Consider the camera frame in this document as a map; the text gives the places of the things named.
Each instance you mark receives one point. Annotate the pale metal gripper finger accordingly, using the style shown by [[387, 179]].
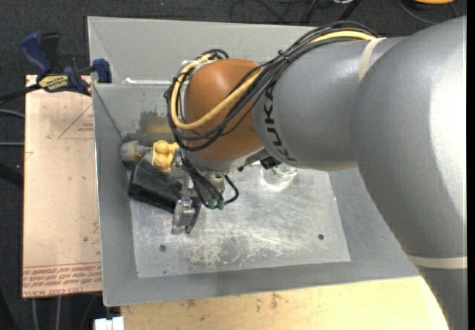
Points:
[[193, 222], [182, 215]]

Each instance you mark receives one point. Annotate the black box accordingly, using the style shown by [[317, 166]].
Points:
[[152, 184]]

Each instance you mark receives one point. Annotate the brown cardboard board red print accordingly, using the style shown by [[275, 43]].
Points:
[[59, 187]]

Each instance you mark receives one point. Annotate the yellow toy figure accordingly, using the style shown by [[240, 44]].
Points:
[[163, 156]]

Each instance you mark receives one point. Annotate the grey rounded toy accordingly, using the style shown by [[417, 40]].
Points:
[[131, 151]]

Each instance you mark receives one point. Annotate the grey metal bin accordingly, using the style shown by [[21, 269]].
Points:
[[259, 232]]

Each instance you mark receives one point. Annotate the clear glass thing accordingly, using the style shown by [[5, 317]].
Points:
[[277, 179]]

